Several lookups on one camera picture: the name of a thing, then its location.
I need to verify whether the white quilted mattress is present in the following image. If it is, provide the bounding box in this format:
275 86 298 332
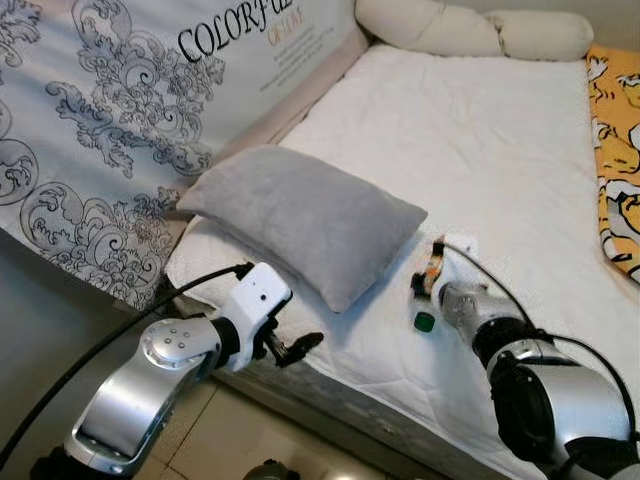
165 42 640 480

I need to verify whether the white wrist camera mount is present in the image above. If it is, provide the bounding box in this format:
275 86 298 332
442 234 479 261
218 263 293 346

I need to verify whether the white ornament-print headboard cover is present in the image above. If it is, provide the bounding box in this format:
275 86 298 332
0 0 366 311

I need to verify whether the long beige bolster cushion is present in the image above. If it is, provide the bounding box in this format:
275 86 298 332
355 0 594 63

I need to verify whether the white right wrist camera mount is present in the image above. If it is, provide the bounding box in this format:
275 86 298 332
442 234 479 261

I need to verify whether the black robot leg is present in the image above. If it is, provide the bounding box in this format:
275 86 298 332
245 458 291 480

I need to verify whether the orange cartoon-print quilt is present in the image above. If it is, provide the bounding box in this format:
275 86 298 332
585 45 640 281

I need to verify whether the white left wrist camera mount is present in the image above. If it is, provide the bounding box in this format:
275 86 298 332
218 263 293 346

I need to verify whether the grey plush pillow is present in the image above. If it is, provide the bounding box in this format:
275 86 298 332
177 146 429 314

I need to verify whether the grey bed base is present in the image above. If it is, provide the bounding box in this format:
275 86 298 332
155 285 501 480

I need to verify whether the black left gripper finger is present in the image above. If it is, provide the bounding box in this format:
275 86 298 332
283 332 325 364

